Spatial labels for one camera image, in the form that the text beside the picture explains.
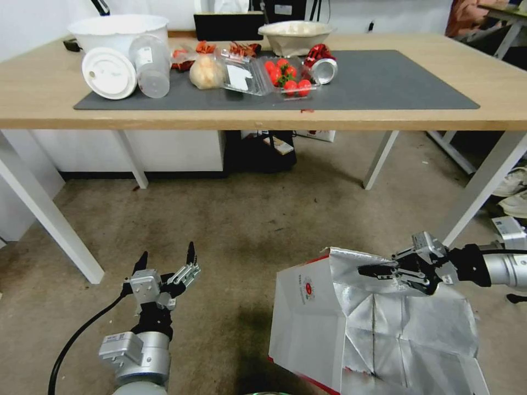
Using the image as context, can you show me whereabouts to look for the silver drink can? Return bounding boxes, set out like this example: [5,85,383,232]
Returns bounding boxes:
[309,57,340,86]

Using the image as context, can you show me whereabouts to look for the white red printed bag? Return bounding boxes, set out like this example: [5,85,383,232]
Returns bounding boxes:
[304,129,337,144]

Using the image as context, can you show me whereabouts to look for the white round cup lid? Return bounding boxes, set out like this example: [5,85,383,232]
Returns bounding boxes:
[81,47,138,101]

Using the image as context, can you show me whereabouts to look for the foil-lined white delivery bag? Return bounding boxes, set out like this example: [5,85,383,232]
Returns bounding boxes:
[268,246,491,395]

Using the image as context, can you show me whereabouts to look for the wooden table white legs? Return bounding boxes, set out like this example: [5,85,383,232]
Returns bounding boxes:
[0,32,527,285]

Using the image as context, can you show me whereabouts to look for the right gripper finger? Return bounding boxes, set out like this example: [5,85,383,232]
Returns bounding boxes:
[357,264,438,295]
[391,246,429,265]

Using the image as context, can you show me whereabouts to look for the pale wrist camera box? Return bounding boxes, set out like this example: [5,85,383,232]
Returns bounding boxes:
[125,269,162,308]
[411,232,448,261]

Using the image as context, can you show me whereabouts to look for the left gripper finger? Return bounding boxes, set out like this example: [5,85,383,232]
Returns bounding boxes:
[166,241,203,291]
[131,251,149,275]

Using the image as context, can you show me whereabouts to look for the small white cardboard box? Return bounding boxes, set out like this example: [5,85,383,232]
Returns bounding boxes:
[491,215,527,249]

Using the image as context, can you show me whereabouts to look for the white cabinet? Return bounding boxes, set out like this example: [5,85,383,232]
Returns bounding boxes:
[32,129,228,178]

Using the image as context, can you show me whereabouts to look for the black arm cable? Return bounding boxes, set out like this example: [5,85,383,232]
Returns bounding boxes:
[47,284,137,395]

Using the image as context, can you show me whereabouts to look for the clear strawberry tray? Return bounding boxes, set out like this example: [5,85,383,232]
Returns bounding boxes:
[258,57,322,103]

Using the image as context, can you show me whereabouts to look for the large white plastic bucket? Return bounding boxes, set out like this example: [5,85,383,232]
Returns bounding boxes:
[67,14,170,65]

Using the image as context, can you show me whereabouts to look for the clear plastic cup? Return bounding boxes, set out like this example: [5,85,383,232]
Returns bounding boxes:
[128,35,172,99]

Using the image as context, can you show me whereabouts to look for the bread in plastic bag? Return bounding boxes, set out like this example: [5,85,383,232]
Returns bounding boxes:
[189,54,227,90]

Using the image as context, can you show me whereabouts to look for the grey table mat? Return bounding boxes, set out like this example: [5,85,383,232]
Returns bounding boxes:
[73,49,481,111]

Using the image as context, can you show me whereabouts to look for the white sneaker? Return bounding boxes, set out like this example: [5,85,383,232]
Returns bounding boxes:
[497,190,527,219]
[492,166,527,198]

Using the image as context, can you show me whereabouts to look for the black bag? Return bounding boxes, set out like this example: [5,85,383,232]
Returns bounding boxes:
[223,129,298,174]

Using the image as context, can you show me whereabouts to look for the shiny red foil wrapper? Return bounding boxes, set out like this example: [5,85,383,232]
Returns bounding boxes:
[305,43,337,63]

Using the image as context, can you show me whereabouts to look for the beige paper bowl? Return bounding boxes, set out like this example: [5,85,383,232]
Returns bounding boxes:
[257,21,337,58]

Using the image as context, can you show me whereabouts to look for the white framed desk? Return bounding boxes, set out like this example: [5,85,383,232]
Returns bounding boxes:
[452,3,527,60]

